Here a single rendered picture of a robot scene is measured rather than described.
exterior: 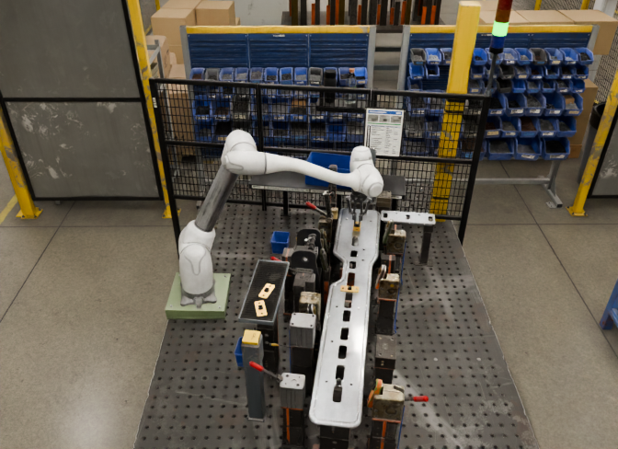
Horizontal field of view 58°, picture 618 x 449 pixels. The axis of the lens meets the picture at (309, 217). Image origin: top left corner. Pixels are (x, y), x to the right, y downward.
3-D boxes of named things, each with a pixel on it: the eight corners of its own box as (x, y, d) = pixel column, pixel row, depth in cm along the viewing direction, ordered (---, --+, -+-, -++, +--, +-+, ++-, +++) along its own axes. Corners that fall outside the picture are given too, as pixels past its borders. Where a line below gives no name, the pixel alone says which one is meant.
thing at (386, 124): (400, 158, 325) (406, 109, 308) (361, 155, 328) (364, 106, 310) (400, 156, 327) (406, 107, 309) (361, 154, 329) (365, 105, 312)
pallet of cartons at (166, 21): (230, 109, 666) (223, 18, 607) (164, 107, 669) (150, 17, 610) (245, 73, 765) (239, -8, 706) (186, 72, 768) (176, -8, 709)
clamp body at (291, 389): (305, 452, 219) (305, 393, 199) (277, 449, 221) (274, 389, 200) (309, 431, 227) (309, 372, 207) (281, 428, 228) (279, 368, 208)
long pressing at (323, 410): (368, 431, 195) (368, 428, 194) (303, 422, 197) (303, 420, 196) (381, 212, 307) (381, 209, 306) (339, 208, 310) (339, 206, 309)
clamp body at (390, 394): (401, 465, 215) (410, 405, 195) (362, 460, 217) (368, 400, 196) (401, 441, 224) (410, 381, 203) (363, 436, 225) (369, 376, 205)
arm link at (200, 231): (174, 265, 287) (173, 240, 305) (204, 272, 294) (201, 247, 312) (233, 137, 255) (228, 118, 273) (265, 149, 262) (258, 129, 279)
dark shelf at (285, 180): (405, 200, 315) (405, 195, 313) (248, 188, 325) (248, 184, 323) (405, 179, 333) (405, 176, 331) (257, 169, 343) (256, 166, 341)
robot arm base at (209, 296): (180, 312, 275) (178, 304, 272) (179, 282, 293) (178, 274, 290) (217, 308, 278) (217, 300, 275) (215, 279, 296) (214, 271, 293)
